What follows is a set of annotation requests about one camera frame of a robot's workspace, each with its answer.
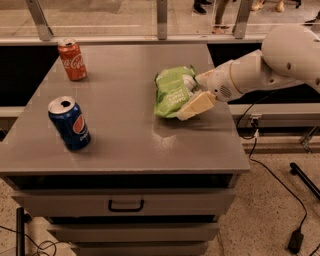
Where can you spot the black drawer handle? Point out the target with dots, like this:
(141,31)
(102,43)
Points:
(125,206)

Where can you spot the metal window railing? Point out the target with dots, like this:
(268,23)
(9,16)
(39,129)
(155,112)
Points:
(128,21)

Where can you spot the black stand leg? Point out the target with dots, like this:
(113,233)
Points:
(20,232)
(296,170)

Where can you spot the red coke can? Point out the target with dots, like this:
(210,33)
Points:
(72,59)

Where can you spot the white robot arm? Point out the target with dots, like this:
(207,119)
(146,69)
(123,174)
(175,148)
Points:
(289,56)

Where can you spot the black stand leg left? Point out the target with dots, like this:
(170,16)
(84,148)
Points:
(20,232)

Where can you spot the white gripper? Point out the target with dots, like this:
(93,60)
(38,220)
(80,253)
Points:
(218,82)

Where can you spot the black stand leg right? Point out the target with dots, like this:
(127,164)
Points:
(296,170)

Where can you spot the green rice chip bag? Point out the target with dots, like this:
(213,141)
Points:
(174,87)

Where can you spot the blue pepsi can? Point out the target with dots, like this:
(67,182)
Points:
(67,117)

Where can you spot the grey drawer cabinet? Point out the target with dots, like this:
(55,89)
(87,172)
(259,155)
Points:
(185,171)

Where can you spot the wall power outlet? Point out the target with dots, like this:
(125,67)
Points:
(254,120)

